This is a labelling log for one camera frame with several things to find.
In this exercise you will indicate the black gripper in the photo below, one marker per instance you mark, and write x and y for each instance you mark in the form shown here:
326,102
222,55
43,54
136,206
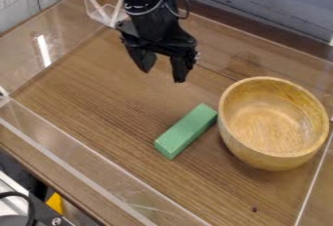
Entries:
153,32

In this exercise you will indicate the green rectangular block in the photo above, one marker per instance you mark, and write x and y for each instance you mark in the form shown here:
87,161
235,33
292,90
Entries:
185,131

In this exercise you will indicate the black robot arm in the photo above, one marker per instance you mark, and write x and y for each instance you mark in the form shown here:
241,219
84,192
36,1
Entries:
153,33

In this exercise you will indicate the brown wooden bowl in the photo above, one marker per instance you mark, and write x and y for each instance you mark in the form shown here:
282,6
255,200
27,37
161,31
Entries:
272,122

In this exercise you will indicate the yellow tag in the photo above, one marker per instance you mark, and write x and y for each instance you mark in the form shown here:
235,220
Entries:
55,203

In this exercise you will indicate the clear acrylic corner bracket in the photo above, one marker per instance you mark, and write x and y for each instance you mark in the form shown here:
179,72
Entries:
107,14

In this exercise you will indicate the clear acrylic tray wall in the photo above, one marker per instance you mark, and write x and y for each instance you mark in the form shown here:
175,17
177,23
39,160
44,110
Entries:
110,194

